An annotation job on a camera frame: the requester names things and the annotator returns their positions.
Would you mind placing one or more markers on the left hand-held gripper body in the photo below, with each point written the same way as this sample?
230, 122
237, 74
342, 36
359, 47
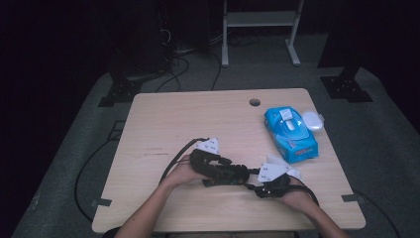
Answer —
201, 163

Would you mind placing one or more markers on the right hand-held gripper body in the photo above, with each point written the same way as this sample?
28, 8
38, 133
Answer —
274, 185

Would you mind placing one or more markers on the blue wet wipe pack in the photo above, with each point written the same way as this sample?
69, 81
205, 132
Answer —
294, 139

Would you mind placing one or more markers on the person's left hand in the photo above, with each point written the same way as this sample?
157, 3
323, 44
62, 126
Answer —
181, 173

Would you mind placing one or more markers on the person's right hand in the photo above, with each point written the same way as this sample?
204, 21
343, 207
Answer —
298, 198

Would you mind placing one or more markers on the grey tape strip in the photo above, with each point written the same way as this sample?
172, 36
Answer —
101, 202
351, 198

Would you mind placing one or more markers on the black stand base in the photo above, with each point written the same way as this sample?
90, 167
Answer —
346, 87
121, 92

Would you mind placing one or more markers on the person's dark clothing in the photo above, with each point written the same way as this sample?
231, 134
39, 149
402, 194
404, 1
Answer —
116, 232

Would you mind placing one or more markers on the white metal stand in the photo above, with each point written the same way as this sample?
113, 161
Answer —
261, 19

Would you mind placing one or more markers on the black metal floor frame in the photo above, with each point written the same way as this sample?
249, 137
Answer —
115, 130

